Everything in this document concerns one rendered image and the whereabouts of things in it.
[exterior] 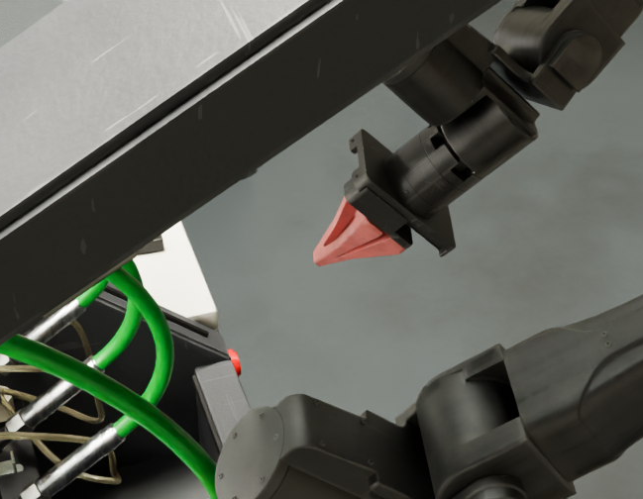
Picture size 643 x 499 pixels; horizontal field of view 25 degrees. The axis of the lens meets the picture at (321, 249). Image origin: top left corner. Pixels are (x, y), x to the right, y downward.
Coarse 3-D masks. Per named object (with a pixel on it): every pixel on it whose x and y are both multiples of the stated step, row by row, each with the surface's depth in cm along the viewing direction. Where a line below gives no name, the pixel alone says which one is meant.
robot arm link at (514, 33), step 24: (528, 0) 108; (552, 0) 109; (576, 0) 103; (600, 0) 105; (624, 0) 105; (504, 24) 108; (528, 24) 106; (552, 24) 103; (576, 24) 104; (600, 24) 105; (624, 24) 106; (504, 48) 108; (528, 48) 105
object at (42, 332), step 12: (96, 288) 124; (84, 300) 124; (60, 312) 125; (72, 312) 125; (36, 324) 126; (48, 324) 125; (60, 324) 125; (24, 336) 126; (36, 336) 125; (48, 336) 125; (0, 360) 126; (12, 360) 126; (0, 372) 126
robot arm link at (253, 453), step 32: (256, 416) 76; (288, 416) 74; (320, 416) 74; (352, 416) 76; (416, 416) 79; (224, 448) 77; (256, 448) 75; (288, 448) 72; (320, 448) 72; (352, 448) 74; (384, 448) 76; (416, 448) 78; (224, 480) 76; (256, 480) 73; (288, 480) 73; (320, 480) 74; (352, 480) 74; (384, 480) 74; (416, 480) 76; (480, 480) 73; (512, 480) 73
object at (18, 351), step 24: (24, 360) 81; (48, 360) 81; (72, 360) 82; (72, 384) 82; (96, 384) 82; (120, 384) 83; (120, 408) 83; (144, 408) 83; (168, 432) 84; (192, 456) 85
